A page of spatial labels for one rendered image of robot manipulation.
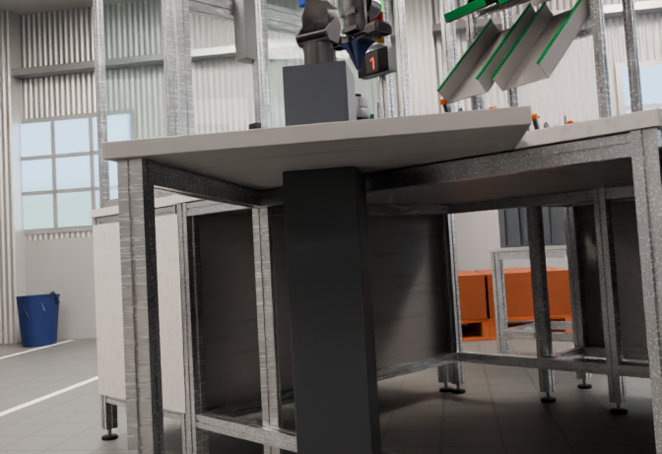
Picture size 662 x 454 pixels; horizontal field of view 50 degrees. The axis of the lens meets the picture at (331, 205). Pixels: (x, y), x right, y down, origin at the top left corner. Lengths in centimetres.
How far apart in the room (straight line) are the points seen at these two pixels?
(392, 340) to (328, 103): 159
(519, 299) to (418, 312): 192
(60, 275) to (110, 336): 411
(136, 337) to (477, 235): 482
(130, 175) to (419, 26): 491
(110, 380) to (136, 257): 158
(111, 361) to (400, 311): 115
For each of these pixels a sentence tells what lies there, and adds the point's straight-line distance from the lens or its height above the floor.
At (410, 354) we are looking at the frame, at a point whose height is 21.
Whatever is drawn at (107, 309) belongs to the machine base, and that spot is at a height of 48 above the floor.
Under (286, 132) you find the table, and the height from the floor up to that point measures 85.
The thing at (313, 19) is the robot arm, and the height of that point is 118.
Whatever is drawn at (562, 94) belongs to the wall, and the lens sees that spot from 609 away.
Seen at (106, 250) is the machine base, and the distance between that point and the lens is 274.
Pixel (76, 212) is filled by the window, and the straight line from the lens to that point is 676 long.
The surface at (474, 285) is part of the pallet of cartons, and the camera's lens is 486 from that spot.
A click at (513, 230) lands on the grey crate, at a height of 70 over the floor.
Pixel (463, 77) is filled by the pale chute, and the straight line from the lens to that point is 178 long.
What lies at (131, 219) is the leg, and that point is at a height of 73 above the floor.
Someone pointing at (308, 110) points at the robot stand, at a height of 96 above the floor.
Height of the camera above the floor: 66
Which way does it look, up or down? 4 degrees up
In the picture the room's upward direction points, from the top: 3 degrees counter-clockwise
